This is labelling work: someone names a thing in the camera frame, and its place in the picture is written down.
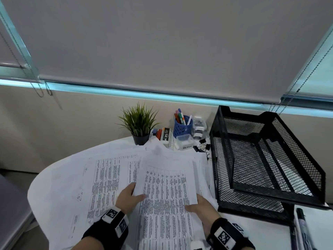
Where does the clear plastic lidded box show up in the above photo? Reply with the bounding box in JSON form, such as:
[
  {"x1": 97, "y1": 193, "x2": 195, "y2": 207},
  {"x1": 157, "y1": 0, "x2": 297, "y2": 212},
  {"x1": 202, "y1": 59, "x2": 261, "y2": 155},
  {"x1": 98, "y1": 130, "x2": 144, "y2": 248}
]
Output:
[{"x1": 173, "y1": 134, "x2": 195, "y2": 151}]

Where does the dark blue pen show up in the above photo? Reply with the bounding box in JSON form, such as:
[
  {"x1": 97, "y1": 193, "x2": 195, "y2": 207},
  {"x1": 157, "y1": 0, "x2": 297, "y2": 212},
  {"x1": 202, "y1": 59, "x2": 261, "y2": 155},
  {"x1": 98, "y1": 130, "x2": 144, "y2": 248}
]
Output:
[{"x1": 289, "y1": 224, "x2": 298, "y2": 250}]

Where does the potted green plant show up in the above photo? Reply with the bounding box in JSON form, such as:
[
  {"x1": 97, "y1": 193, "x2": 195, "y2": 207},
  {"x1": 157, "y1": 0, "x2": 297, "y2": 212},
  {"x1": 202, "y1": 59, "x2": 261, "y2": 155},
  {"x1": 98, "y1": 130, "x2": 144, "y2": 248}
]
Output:
[{"x1": 116, "y1": 102, "x2": 162, "y2": 146}]

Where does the white table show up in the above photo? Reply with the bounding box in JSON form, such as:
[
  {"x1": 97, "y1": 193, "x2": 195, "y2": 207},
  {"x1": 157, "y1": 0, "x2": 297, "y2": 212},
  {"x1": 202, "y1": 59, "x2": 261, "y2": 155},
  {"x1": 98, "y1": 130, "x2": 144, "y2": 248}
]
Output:
[{"x1": 27, "y1": 136, "x2": 333, "y2": 250}]

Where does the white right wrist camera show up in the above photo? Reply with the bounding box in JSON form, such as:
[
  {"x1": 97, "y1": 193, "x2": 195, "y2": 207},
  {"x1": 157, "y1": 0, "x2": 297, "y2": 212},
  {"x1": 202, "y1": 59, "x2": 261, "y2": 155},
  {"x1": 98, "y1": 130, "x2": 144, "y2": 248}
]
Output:
[{"x1": 191, "y1": 240, "x2": 208, "y2": 250}]

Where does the printed paper bundle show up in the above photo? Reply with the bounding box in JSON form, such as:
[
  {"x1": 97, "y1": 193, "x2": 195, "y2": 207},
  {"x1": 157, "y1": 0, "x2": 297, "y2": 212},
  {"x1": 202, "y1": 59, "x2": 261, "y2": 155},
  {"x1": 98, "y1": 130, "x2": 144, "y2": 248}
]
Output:
[{"x1": 132, "y1": 158, "x2": 199, "y2": 207}]

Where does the metal bead chain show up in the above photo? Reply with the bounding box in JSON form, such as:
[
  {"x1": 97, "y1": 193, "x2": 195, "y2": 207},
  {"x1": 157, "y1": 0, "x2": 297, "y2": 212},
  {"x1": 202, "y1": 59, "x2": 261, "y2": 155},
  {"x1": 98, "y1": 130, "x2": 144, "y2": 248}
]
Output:
[
  {"x1": 0, "y1": 10, "x2": 54, "y2": 98},
  {"x1": 268, "y1": 44, "x2": 333, "y2": 114}
]

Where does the black left wristband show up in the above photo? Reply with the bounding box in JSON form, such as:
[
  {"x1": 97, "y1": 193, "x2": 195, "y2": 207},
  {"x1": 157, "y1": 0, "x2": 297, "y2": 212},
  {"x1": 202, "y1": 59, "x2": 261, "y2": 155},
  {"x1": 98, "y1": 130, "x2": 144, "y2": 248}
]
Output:
[{"x1": 82, "y1": 205, "x2": 130, "y2": 250}]

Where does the person's right hand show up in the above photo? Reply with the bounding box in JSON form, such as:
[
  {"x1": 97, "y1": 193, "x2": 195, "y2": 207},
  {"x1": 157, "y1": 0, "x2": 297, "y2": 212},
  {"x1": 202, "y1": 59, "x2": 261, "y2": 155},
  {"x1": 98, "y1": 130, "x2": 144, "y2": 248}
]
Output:
[{"x1": 185, "y1": 194, "x2": 222, "y2": 232}]

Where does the wide grey roller blind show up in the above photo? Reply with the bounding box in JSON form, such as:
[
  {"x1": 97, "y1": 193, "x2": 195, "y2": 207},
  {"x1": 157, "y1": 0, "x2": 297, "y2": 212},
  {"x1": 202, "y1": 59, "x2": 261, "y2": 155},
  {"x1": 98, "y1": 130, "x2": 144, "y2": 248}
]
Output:
[{"x1": 2, "y1": 0, "x2": 333, "y2": 105}]

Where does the cluster of black binder clips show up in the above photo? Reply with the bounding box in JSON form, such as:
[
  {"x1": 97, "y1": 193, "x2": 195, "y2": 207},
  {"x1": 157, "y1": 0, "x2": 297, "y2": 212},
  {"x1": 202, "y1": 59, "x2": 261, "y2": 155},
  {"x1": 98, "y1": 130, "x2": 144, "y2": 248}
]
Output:
[{"x1": 192, "y1": 139, "x2": 212, "y2": 154}]

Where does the person's left hand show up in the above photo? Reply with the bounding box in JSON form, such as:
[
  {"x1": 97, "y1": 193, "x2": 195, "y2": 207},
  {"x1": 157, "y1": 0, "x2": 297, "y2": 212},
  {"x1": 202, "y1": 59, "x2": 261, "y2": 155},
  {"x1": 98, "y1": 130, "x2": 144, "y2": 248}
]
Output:
[{"x1": 115, "y1": 182, "x2": 147, "y2": 216}]

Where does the black mesh paper tray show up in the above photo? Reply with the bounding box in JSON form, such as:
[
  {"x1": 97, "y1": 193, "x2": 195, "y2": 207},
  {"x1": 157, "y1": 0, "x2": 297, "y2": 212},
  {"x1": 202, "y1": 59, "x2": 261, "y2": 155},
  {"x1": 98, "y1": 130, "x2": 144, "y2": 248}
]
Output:
[{"x1": 209, "y1": 105, "x2": 327, "y2": 227}]

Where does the glass window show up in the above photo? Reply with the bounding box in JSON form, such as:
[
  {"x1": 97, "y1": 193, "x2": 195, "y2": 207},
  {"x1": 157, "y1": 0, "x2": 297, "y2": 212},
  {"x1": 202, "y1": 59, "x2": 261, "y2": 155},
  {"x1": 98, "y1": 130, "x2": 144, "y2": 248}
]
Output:
[{"x1": 0, "y1": 2, "x2": 333, "y2": 119}]

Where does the pile of papers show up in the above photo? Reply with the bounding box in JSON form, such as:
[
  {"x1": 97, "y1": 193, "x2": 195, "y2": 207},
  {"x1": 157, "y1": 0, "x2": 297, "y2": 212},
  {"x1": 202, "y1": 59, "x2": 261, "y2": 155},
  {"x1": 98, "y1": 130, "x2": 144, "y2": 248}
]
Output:
[{"x1": 48, "y1": 139, "x2": 219, "y2": 250}]

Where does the grey low cabinet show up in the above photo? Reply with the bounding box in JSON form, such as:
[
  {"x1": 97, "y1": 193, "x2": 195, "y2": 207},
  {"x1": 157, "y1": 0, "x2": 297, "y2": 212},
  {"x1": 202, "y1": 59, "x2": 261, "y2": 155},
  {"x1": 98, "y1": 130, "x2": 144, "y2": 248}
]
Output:
[{"x1": 0, "y1": 174, "x2": 36, "y2": 250}]

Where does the person's left forearm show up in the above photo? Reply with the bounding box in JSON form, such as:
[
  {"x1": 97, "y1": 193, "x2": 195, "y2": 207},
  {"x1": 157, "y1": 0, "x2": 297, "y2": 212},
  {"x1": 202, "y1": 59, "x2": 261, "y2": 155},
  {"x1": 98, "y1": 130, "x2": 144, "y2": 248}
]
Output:
[{"x1": 69, "y1": 235, "x2": 92, "y2": 250}]

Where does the white tape dispenser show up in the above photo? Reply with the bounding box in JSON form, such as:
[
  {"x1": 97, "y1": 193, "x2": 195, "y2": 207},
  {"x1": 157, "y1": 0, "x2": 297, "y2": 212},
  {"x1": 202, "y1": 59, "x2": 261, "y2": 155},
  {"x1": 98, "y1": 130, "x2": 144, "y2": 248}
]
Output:
[{"x1": 192, "y1": 116, "x2": 207, "y2": 140}]

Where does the black marker pen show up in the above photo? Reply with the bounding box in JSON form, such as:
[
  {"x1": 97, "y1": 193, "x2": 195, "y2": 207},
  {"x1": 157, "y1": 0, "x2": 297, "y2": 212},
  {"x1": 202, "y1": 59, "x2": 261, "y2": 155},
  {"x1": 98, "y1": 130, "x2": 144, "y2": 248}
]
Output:
[{"x1": 296, "y1": 207, "x2": 317, "y2": 250}]

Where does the blue pen holder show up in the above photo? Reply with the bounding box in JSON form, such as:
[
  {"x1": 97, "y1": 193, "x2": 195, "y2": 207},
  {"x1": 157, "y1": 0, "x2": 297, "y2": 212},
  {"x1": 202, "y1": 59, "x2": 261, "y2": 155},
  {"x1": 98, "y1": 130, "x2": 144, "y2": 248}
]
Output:
[{"x1": 173, "y1": 119, "x2": 194, "y2": 140}]

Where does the black right wristband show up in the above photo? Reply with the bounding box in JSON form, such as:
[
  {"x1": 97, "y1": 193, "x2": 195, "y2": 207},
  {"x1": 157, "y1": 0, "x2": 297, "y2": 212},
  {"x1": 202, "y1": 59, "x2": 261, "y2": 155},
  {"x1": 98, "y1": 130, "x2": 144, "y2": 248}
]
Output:
[{"x1": 207, "y1": 218, "x2": 256, "y2": 250}]

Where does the black wristband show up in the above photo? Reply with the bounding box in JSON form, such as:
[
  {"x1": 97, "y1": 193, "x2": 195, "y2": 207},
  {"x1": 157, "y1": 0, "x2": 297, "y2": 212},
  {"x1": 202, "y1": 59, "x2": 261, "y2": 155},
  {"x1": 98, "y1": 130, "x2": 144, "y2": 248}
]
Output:
[
  {"x1": 207, "y1": 218, "x2": 256, "y2": 250},
  {"x1": 82, "y1": 205, "x2": 130, "y2": 250}
]

